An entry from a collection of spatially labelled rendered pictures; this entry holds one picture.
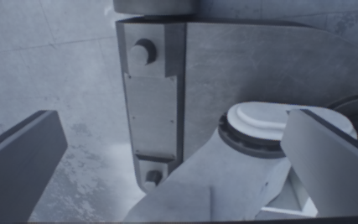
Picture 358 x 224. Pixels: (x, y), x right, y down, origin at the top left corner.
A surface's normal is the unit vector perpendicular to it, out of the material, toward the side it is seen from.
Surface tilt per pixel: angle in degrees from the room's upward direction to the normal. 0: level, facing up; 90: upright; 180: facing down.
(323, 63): 0
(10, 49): 0
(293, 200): 90
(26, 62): 0
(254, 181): 90
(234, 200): 90
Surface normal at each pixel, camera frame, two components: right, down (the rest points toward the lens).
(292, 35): -0.18, 0.48
